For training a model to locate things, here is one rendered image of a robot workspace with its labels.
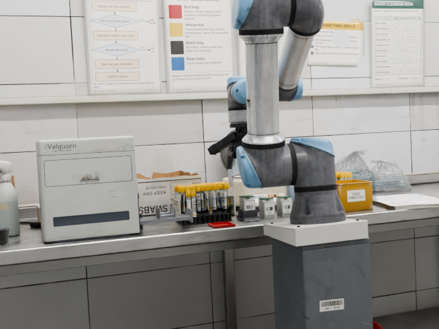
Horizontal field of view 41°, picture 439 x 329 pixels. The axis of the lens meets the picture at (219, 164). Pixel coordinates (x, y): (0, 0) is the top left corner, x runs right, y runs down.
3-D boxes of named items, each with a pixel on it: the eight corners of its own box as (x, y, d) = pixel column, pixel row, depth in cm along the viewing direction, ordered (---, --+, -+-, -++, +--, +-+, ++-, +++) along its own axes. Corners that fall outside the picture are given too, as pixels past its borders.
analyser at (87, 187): (44, 244, 168) (36, 140, 166) (41, 230, 194) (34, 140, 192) (149, 234, 177) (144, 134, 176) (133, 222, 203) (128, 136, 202)
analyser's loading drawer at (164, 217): (127, 228, 176) (127, 211, 176) (124, 225, 183) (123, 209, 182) (193, 222, 183) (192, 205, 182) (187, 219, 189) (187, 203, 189)
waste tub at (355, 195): (340, 213, 200) (338, 184, 199) (321, 209, 213) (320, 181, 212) (373, 209, 204) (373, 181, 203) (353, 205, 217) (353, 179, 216)
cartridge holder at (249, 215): (244, 222, 190) (243, 211, 190) (236, 219, 199) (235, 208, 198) (260, 220, 192) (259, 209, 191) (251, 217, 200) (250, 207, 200)
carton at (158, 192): (138, 220, 205) (135, 178, 205) (124, 211, 233) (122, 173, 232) (205, 214, 213) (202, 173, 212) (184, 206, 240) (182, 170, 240)
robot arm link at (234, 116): (224, 111, 192) (234, 111, 199) (225, 125, 192) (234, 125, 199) (245, 109, 188) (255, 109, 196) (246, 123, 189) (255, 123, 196)
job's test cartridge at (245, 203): (244, 217, 192) (243, 198, 192) (240, 215, 197) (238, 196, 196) (255, 216, 193) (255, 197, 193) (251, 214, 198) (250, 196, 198)
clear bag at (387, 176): (367, 192, 257) (366, 161, 256) (362, 188, 274) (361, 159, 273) (414, 190, 254) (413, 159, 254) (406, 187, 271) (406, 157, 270)
